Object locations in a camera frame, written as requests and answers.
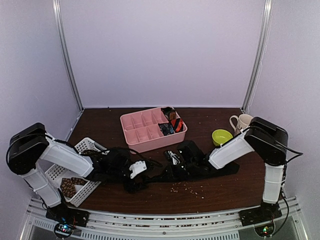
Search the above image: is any rolled blue patterned tie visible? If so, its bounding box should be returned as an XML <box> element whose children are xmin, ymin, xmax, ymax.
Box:
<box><xmin>158</xmin><ymin>123</ymin><xmax>175</xmax><ymax>136</ymax></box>

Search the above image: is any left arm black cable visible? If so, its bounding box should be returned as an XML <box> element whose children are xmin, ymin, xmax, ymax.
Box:
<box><xmin>6</xmin><ymin>132</ymin><xmax>163</xmax><ymax>171</ymax></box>

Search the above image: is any rolled orange black tie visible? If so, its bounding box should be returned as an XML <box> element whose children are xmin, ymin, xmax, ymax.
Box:
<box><xmin>170</xmin><ymin>118</ymin><xmax>184</xmax><ymax>133</ymax></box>

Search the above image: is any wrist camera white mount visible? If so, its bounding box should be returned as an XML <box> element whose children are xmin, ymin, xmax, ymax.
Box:
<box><xmin>163</xmin><ymin>150</ymin><xmax>181</xmax><ymax>165</ymax></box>
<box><xmin>129</xmin><ymin>160</ymin><xmax>147</xmax><ymax>179</ymax></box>

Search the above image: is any pink divided organizer tray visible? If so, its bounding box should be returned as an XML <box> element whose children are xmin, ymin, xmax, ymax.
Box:
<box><xmin>120</xmin><ymin>107</ymin><xmax>188</xmax><ymax>153</ymax></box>

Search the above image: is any green plastic bowl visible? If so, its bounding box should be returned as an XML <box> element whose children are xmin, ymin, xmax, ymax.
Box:
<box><xmin>211</xmin><ymin>129</ymin><xmax>233</xmax><ymax>147</ymax></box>

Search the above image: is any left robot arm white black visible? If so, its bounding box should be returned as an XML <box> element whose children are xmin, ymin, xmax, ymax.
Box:
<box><xmin>5</xmin><ymin>122</ymin><xmax>150</xmax><ymax>222</ymax></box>

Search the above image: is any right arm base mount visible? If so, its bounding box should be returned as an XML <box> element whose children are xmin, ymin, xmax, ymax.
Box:
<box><xmin>238</xmin><ymin>206</ymin><xmax>282</xmax><ymax>227</ymax></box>

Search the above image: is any white patterned mug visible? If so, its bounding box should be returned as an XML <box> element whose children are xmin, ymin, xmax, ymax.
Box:
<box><xmin>229</xmin><ymin>114</ymin><xmax>254</xmax><ymax>136</ymax></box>

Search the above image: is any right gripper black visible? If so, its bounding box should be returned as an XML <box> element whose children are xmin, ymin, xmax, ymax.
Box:
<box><xmin>158</xmin><ymin>159</ymin><xmax>197</xmax><ymax>183</ymax></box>

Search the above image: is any white perforated plastic basket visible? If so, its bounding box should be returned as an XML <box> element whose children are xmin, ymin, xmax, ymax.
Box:
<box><xmin>46</xmin><ymin>137</ymin><xmax>107</xmax><ymax>208</ymax></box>

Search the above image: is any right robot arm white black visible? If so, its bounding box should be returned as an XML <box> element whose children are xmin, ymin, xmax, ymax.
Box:
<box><xmin>163</xmin><ymin>117</ymin><xmax>303</xmax><ymax>221</ymax></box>

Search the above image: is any rolled brown tie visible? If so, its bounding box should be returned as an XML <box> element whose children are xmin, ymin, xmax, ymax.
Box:
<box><xmin>161</xmin><ymin>106</ymin><xmax>177</xmax><ymax>121</ymax></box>

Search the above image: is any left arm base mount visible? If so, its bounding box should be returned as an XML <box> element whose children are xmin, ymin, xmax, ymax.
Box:
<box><xmin>45</xmin><ymin>208</ymin><xmax>90</xmax><ymax>227</ymax></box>

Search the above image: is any right aluminium frame post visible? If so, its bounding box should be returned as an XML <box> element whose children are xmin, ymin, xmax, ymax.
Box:
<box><xmin>241</xmin><ymin>0</ymin><xmax>273</xmax><ymax>113</ymax></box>

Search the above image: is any aluminium front rail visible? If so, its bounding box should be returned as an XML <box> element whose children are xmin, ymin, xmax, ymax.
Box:
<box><xmin>18</xmin><ymin>197</ymin><xmax>311</xmax><ymax>240</ymax></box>

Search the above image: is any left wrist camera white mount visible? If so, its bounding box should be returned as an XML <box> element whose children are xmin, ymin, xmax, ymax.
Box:
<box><xmin>129</xmin><ymin>160</ymin><xmax>147</xmax><ymax>179</ymax></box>

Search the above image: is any left aluminium frame post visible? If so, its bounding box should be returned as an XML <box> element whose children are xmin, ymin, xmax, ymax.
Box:
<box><xmin>52</xmin><ymin>0</ymin><xmax>84</xmax><ymax>112</ymax></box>

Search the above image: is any black necktie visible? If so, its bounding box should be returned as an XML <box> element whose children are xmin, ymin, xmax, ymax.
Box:
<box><xmin>122</xmin><ymin>161</ymin><xmax>240</xmax><ymax>194</ymax></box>

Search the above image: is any aluminium frame post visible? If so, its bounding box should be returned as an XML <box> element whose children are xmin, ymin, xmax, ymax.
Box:
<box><xmin>241</xmin><ymin>0</ymin><xmax>273</xmax><ymax>113</ymax></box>
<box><xmin>52</xmin><ymin>0</ymin><xmax>84</xmax><ymax>112</ymax></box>

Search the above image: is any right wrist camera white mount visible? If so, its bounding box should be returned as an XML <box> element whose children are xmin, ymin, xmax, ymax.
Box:
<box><xmin>163</xmin><ymin>150</ymin><xmax>181</xmax><ymax>165</ymax></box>

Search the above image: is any brown patterned necktie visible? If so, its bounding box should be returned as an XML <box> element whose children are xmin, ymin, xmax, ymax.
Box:
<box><xmin>60</xmin><ymin>150</ymin><xmax>100</xmax><ymax>199</ymax></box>

